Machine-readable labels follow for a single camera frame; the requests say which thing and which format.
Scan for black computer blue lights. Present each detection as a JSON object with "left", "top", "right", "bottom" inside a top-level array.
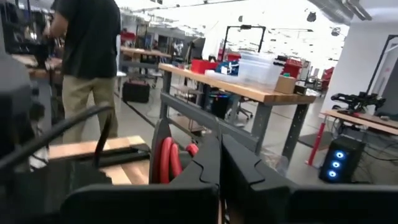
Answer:
[{"left": 318, "top": 136, "right": 367, "bottom": 184}]

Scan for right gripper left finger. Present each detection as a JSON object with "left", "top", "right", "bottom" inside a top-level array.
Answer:
[{"left": 60, "top": 133, "right": 222, "bottom": 224}]

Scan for red storage bin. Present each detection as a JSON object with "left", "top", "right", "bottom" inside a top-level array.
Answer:
[{"left": 190, "top": 58, "right": 219, "bottom": 75}]

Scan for black robot station frame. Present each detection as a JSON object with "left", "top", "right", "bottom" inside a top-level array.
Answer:
[{"left": 221, "top": 24, "right": 267, "bottom": 62}]

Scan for person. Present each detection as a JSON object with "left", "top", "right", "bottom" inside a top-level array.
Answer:
[{"left": 43, "top": 0, "right": 122, "bottom": 144}]

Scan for cardboard box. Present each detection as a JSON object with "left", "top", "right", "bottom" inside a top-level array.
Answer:
[{"left": 275, "top": 75, "right": 297, "bottom": 95}]

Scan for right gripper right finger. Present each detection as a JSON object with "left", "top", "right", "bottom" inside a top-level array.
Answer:
[{"left": 221, "top": 134, "right": 398, "bottom": 224}]

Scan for blue bag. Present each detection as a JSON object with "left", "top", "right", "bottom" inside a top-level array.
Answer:
[{"left": 216, "top": 61, "right": 240, "bottom": 77}]

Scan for wooden table red leg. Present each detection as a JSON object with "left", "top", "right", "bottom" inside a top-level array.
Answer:
[{"left": 306, "top": 108, "right": 398, "bottom": 166}]

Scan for long red cord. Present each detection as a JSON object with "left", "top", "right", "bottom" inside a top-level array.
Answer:
[{"left": 159, "top": 136, "right": 200, "bottom": 184}]

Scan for wooden workbench grey legs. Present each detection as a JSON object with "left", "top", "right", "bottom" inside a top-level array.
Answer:
[{"left": 158, "top": 62, "right": 317, "bottom": 166}]

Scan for black case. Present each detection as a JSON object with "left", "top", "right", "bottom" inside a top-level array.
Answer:
[{"left": 122, "top": 79, "right": 151, "bottom": 104}]

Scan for black aluminium table frame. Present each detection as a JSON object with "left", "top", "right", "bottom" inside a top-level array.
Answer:
[{"left": 93, "top": 143, "right": 152, "bottom": 167}]

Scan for clear plastic storage bins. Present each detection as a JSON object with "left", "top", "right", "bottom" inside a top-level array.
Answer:
[{"left": 238, "top": 51, "right": 283, "bottom": 90}]

